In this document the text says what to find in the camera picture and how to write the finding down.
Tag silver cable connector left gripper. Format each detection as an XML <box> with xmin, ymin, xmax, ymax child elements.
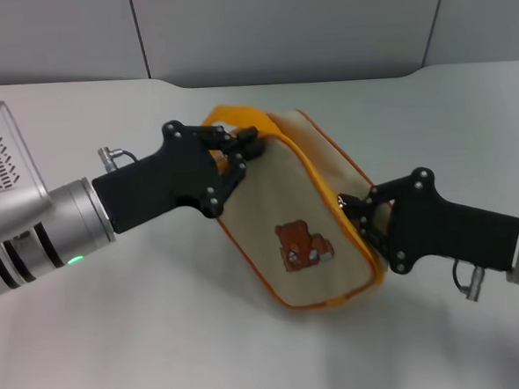
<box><xmin>96</xmin><ymin>143</ymin><xmax>141</xmax><ymax>173</ymax></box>

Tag silver cable connector right gripper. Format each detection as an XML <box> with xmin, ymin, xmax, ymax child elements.
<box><xmin>450</xmin><ymin>257</ymin><xmax>490</xmax><ymax>304</ymax></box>

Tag beige yellow-trimmed food bag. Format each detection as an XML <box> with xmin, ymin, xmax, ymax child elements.
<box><xmin>203</xmin><ymin>93</ymin><xmax>402</xmax><ymax>316</ymax></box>

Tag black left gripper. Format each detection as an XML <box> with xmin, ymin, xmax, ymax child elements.
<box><xmin>88</xmin><ymin>114</ymin><xmax>271</xmax><ymax>235</ymax></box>

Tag silver vented wrist camera box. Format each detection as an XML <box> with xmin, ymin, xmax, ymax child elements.
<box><xmin>0</xmin><ymin>98</ymin><xmax>53</xmax><ymax>243</ymax></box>

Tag silver cable connector gripper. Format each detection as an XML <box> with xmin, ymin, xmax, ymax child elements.
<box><xmin>96</xmin><ymin>143</ymin><xmax>141</xmax><ymax>173</ymax></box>
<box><xmin>450</xmin><ymin>257</ymin><xmax>490</xmax><ymax>304</ymax></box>

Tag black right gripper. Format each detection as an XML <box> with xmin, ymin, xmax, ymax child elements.
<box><xmin>338</xmin><ymin>160</ymin><xmax>519</xmax><ymax>283</ymax></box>

